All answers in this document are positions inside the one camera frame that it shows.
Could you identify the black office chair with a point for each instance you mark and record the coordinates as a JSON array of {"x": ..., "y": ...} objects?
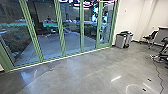
[{"x": 150, "y": 36}]

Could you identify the green framed glass wall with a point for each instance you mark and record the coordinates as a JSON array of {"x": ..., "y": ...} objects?
[{"x": 50, "y": 30}]

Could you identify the grey trash bin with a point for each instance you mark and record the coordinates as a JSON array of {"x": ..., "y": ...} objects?
[{"x": 120, "y": 40}]

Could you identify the black equipment stand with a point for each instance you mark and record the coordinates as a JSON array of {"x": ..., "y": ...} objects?
[{"x": 163, "y": 48}]

